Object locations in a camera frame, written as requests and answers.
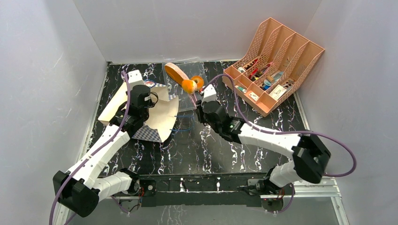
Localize brown checkered paper bag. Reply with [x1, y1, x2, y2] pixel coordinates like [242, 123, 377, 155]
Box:
[98, 80, 179, 143]

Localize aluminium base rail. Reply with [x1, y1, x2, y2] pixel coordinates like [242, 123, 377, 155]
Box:
[54, 171, 349, 225]

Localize pink metal tongs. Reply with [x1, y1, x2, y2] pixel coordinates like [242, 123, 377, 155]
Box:
[189, 92, 201, 109]

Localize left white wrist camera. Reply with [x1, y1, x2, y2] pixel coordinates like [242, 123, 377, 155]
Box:
[127, 70, 145, 88]

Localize pink sugared bread slice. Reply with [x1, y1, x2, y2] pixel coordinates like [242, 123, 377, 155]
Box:
[164, 62, 189, 85]

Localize round orange fake bun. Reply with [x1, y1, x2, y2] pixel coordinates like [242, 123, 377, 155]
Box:
[181, 80, 198, 95]

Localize stationery items in rack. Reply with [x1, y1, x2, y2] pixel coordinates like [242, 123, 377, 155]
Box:
[229, 57, 297, 102]

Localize orange fake donut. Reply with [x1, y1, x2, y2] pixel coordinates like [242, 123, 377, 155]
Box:
[191, 76, 204, 91]

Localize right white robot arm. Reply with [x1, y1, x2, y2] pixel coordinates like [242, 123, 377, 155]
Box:
[196, 100, 331, 194]

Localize pink file organizer rack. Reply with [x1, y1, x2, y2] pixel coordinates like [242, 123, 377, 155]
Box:
[222, 17, 325, 116]

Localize clear plastic tray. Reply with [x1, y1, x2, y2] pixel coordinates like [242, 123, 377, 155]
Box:
[162, 61, 208, 112]

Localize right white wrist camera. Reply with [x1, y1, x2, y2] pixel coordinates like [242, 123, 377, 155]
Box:
[199, 84, 217, 104]

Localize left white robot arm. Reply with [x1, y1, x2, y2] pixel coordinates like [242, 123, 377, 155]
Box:
[53, 84, 154, 218]

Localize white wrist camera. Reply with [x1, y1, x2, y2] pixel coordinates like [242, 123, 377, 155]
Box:
[127, 70, 145, 88]
[199, 84, 217, 104]

